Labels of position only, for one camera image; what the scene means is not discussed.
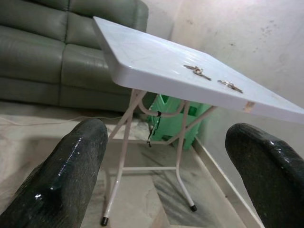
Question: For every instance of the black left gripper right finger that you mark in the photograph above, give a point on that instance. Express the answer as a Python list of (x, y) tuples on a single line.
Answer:
[(270, 175)]

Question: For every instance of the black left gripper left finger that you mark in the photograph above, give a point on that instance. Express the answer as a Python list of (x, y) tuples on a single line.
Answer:
[(59, 180)]

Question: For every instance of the bunch of metal keys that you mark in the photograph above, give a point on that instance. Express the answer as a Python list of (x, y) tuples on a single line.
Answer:
[(229, 85), (197, 71)]

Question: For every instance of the green plastic stool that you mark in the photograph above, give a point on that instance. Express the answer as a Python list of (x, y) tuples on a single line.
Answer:
[(175, 118)]

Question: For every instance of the green leather sofa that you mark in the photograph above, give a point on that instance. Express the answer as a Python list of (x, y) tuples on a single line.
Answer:
[(47, 52)]

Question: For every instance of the white folding table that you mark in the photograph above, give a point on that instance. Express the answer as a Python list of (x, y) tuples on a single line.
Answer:
[(166, 59)]

